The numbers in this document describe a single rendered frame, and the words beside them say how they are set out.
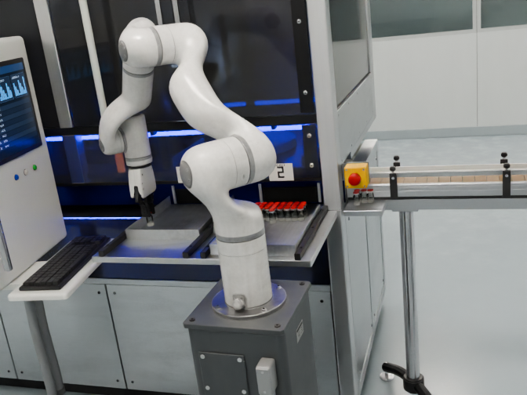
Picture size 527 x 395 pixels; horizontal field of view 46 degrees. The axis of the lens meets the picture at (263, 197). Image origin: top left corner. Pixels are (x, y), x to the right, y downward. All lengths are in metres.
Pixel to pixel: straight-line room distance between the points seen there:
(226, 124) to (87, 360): 1.57
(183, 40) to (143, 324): 1.30
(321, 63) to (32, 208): 1.10
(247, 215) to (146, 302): 1.13
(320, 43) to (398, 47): 4.63
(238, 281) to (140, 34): 0.65
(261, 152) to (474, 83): 5.28
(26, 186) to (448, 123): 5.09
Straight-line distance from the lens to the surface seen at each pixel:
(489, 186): 2.15
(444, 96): 6.64
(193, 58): 1.60
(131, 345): 2.66
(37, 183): 2.33
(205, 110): 1.50
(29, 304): 2.47
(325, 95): 2.01
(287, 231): 1.96
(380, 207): 2.11
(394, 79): 6.64
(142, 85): 1.87
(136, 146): 2.00
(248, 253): 1.48
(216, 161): 1.39
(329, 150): 2.04
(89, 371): 2.85
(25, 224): 2.25
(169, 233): 2.02
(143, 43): 1.61
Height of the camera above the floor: 1.59
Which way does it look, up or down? 18 degrees down
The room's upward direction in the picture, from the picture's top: 7 degrees counter-clockwise
